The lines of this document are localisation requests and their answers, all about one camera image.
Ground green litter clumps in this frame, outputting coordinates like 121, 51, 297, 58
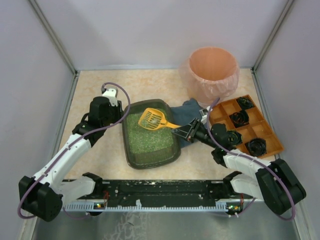
149, 118, 161, 126

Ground yellow litter scoop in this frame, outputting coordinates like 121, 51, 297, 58
138, 107, 180, 131

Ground dark grey litter box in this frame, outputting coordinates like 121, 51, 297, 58
122, 99, 181, 170

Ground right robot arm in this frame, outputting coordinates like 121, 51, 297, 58
171, 118, 307, 216

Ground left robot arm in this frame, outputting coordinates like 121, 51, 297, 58
17, 95, 124, 222

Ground blue folded cloth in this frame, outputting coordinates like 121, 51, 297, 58
170, 97, 212, 149

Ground orange compartment tray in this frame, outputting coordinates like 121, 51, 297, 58
209, 95, 284, 158

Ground bin with pink bag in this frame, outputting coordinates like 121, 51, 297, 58
178, 46, 240, 108

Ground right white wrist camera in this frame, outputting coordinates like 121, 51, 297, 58
199, 106, 210, 124

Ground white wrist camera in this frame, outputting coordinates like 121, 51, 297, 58
101, 86, 118, 107
199, 106, 210, 124

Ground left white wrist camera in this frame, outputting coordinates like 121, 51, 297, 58
101, 86, 118, 107

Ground black coiled cable middle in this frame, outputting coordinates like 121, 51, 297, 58
229, 109, 250, 127

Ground black coiled cable far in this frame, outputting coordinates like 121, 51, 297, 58
236, 96, 256, 110

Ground black coiled cable near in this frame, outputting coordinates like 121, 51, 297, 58
246, 138, 268, 156

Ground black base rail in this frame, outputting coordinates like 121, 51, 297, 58
63, 179, 252, 216

